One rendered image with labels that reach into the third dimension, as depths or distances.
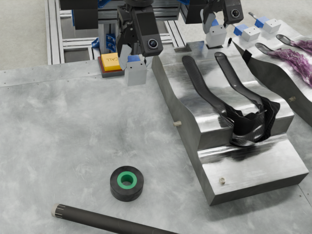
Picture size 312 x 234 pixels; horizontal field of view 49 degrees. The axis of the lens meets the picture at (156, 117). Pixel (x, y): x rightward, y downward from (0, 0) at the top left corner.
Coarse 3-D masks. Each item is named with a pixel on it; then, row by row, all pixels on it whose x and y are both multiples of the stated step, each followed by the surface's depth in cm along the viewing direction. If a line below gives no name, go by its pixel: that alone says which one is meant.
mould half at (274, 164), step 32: (160, 64) 101; (192, 96) 92; (224, 96) 92; (192, 128) 85; (224, 128) 81; (192, 160) 88; (224, 160) 84; (256, 160) 85; (288, 160) 86; (224, 192) 78; (256, 192) 84
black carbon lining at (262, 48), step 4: (276, 36) 121; (280, 36) 121; (284, 36) 121; (280, 40) 119; (284, 40) 120; (288, 40) 120; (256, 44) 117; (260, 44) 117; (288, 44) 119; (260, 48) 116; (264, 48) 116; (268, 48) 116; (264, 52) 115
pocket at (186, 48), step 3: (186, 45) 108; (174, 48) 107; (177, 48) 107; (180, 48) 108; (183, 48) 108; (186, 48) 108; (189, 48) 106; (177, 51) 108; (180, 51) 108; (183, 51) 109; (186, 51) 109; (189, 51) 106
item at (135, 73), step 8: (128, 56) 92; (136, 56) 92; (128, 64) 88; (136, 64) 88; (144, 64) 88; (128, 72) 86; (136, 72) 87; (144, 72) 88; (128, 80) 88; (136, 80) 89; (144, 80) 90
